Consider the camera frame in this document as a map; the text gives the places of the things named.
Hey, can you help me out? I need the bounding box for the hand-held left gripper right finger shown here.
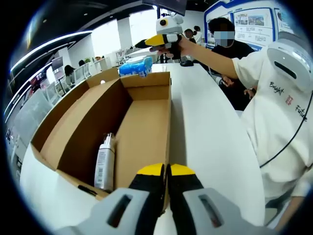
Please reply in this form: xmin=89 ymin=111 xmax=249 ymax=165
xmin=166 ymin=163 xmax=277 ymax=235

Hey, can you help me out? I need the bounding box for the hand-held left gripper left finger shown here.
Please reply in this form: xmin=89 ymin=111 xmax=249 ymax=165
xmin=55 ymin=163 xmax=166 ymax=235

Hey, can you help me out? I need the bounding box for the black device cable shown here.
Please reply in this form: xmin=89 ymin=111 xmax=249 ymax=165
xmin=259 ymin=89 xmax=313 ymax=168

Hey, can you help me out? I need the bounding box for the frosted desk divider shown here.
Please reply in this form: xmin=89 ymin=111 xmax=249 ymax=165
xmin=13 ymin=96 xmax=53 ymax=147

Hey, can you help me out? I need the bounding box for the white chest device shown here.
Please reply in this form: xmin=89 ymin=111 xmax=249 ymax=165
xmin=267 ymin=33 xmax=313 ymax=91

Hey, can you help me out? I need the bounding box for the dark wall display screen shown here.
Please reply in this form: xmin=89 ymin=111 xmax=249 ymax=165
xmin=51 ymin=56 xmax=64 ymax=71

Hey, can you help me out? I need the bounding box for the silver pump bottle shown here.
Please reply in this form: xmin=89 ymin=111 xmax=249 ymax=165
xmin=94 ymin=132 xmax=116 ymax=192

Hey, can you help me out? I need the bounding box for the soft blue wet wipes pack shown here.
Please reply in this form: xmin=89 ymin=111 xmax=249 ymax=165
xmin=118 ymin=55 xmax=153 ymax=78

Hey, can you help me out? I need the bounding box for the large dark hanging screen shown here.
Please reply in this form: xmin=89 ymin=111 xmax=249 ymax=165
xmin=141 ymin=0 xmax=186 ymax=15

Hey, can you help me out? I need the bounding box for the person's right hand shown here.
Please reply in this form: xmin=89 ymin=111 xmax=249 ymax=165
xmin=149 ymin=36 xmax=197 ymax=57

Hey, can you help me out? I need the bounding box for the person in white shirt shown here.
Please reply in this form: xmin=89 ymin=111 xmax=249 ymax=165
xmin=232 ymin=43 xmax=313 ymax=226

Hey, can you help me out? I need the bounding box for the curved ceiling light strip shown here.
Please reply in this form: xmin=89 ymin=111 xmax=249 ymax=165
xmin=9 ymin=30 xmax=93 ymax=71

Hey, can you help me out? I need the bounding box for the brown cardboard shoe box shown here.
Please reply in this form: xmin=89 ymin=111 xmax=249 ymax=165
xmin=30 ymin=67 xmax=172 ymax=213

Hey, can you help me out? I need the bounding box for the blue framed wall poster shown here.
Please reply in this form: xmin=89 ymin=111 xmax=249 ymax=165
xmin=204 ymin=0 xmax=294 ymax=49

